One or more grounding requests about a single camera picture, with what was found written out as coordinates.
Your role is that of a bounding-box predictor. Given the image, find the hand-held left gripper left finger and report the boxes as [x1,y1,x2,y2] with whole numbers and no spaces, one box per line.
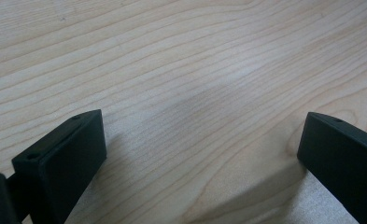
[11,108,107,224]

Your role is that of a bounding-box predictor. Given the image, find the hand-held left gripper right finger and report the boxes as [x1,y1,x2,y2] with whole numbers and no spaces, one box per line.
[296,111,367,224]

